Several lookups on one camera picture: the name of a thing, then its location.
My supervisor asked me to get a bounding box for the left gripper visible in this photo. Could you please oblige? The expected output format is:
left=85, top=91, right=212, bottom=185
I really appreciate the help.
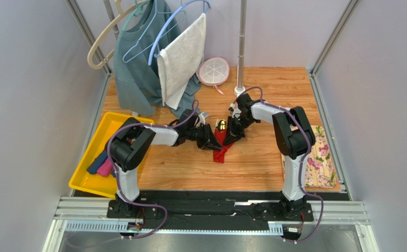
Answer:
left=186, top=123, right=223, bottom=151

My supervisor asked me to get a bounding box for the gold spoon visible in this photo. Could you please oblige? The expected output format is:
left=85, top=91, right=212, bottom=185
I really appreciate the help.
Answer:
left=216, top=119, right=227, bottom=132

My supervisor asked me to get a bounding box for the red paper napkin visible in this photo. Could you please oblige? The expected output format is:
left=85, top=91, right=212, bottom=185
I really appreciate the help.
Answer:
left=213, top=126, right=235, bottom=164

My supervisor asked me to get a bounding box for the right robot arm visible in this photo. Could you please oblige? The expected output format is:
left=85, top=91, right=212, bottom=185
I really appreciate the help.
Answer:
left=223, top=93, right=315, bottom=219

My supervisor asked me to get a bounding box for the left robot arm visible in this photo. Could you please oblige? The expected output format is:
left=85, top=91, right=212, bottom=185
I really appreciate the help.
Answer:
left=105, top=109, right=222, bottom=218

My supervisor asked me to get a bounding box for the metal rack pole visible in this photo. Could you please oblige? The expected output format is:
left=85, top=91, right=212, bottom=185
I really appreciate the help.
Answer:
left=103, top=0, right=119, bottom=39
left=234, top=0, right=247, bottom=96

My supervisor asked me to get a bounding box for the pink white mesh bag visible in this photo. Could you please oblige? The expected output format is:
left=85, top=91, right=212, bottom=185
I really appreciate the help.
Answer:
left=196, top=57, right=230, bottom=95

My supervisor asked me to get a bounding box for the white towel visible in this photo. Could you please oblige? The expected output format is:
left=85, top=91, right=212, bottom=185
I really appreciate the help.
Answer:
left=157, top=14, right=207, bottom=110

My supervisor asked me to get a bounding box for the floral tray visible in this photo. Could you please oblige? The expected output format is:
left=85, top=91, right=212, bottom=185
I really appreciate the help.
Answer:
left=282, top=124, right=342, bottom=191

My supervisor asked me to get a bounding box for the teal sweatshirt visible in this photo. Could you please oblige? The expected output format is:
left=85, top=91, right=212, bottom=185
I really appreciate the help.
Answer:
left=113, top=1, right=195, bottom=118

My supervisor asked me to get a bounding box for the pink cloth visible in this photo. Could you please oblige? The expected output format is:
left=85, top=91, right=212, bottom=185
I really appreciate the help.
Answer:
left=97, top=159, right=114, bottom=177

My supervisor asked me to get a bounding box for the navy blue cloth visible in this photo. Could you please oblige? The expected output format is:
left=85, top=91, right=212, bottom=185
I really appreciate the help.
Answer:
left=87, top=151, right=108, bottom=174

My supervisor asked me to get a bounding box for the yellow plastic bin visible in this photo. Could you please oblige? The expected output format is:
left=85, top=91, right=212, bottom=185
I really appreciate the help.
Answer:
left=69, top=112, right=132, bottom=199

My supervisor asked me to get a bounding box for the blue hanger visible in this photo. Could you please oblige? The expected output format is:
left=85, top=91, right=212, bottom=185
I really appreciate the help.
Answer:
left=122, top=0, right=211, bottom=66

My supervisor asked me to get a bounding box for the left metal rack pole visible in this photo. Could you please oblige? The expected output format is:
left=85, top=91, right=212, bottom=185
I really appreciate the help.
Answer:
left=103, top=0, right=119, bottom=39

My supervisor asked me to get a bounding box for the green hanger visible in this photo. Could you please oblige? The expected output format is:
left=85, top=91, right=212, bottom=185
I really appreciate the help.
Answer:
left=120, top=1, right=154, bottom=34

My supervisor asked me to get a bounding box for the beige hanger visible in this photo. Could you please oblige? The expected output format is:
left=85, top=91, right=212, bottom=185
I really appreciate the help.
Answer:
left=87, top=1, right=145, bottom=71

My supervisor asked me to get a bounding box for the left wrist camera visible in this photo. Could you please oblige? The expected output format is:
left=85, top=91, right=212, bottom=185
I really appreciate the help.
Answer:
left=195, top=112, right=209, bottom=127

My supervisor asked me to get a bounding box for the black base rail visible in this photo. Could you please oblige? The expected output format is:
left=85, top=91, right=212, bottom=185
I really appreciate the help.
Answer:
left=106, top=190, right=351, bottom=233

